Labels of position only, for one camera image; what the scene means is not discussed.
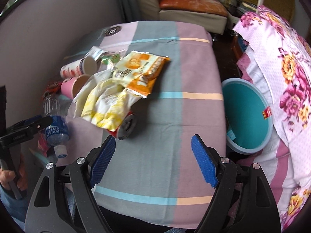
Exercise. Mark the beige sofa orange cushion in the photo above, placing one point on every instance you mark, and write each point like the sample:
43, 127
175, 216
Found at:
210, 14

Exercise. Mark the green white snack wrapper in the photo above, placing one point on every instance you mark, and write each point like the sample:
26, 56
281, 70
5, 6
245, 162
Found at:
105, 59

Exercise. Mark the red cola can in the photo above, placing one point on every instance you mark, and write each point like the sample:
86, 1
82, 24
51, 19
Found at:
126, 128

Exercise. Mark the teal trash bin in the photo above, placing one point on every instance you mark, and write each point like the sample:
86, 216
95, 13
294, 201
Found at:
248, 130

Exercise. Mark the orange snack bag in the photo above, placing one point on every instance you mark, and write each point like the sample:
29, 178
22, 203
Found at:
138, 71

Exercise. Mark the pink floral quilt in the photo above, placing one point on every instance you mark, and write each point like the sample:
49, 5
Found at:
277, 61

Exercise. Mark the blue sleeve forearm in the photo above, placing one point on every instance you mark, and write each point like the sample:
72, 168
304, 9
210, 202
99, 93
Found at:
16, 208

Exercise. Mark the person left hand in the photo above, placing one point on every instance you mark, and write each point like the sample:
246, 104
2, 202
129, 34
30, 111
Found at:
9, 175

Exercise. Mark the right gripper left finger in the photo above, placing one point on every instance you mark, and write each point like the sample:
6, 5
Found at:
48, 210

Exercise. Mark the pink paper cup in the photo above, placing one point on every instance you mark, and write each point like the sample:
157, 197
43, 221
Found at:
70, 87

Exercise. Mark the clear plastic water bottle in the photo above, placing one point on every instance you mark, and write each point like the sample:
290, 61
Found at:
56, 134

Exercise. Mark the red chocolate wrapper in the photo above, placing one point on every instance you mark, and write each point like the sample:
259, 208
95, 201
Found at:
52, 88

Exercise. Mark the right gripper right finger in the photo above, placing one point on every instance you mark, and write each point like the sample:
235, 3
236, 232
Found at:
243, 200

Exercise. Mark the yellow white plastic wrapper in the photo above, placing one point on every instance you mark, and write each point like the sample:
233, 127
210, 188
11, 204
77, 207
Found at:
103, 102

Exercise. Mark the white ALDI paper cup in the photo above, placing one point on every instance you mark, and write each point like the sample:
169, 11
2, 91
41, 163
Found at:
85, 66

